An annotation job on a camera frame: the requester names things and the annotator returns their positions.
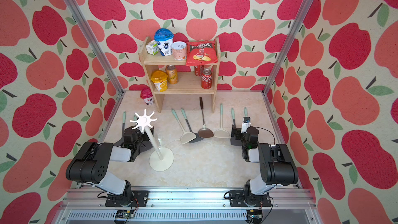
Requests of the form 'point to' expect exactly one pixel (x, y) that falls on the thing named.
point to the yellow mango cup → (159, 78)
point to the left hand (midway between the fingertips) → (146, 127)
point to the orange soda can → (172, 72)
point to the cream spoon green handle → (221, 133)
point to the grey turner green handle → (235, 142)
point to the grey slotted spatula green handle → (245, 112)
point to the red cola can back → (199, 70)
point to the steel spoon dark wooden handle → (204, 132)
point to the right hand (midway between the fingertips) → (242, 127)
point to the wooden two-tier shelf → (187, 83)
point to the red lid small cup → (146, 94)
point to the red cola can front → (207, 79)
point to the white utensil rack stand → (161, 158)
